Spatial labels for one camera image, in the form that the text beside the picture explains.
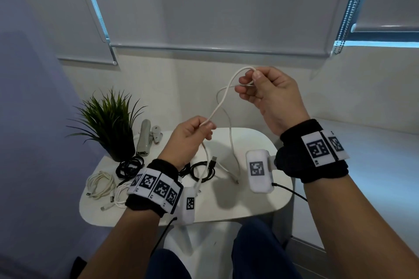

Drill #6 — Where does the person's left hand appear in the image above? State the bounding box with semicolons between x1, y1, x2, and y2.
158;116;217;171

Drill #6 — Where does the person's right hand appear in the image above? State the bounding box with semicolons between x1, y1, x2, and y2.
234;66;311;136

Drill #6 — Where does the short black usb cable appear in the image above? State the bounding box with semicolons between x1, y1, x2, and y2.
189;156;218;184

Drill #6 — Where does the thick white cable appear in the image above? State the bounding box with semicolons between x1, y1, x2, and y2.
193;66;258;196

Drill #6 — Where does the white charging cable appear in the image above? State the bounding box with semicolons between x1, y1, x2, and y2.
100;181;131;211

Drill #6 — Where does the beige charging cable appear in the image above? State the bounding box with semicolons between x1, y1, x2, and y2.
86;170;117;200

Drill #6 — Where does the person's right forearm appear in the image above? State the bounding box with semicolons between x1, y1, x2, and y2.
304;174;419;279

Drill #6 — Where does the person's left forearm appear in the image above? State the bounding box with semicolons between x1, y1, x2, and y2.
78;208;164;279

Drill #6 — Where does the person's left leg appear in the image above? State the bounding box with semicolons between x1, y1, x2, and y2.
145;248;192;279

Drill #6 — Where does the person's leg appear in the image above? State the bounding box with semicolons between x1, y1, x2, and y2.
145;248;192;279
231;218;302;279

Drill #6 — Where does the person's right leg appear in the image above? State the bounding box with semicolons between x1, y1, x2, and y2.
231;218;302;279

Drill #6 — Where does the small white gadget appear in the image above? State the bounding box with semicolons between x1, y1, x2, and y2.
151;125;164;144

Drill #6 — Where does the grey oblong device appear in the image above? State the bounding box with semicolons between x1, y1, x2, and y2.
136;119;152;157

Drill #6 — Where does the black wristband with marker tags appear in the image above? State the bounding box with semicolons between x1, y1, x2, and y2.
125;159;184;218
275;119;350;184

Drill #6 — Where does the green plant in black pot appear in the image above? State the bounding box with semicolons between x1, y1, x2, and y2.
66;88;148;162

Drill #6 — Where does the wide white roller blind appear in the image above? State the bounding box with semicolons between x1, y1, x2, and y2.
77;0;353;58

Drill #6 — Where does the thin black camera cord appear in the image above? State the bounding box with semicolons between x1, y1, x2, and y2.
150;217;178;255
271;183;308;202

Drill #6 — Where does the metal bead chain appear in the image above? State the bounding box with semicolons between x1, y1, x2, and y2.
333;0;374;55

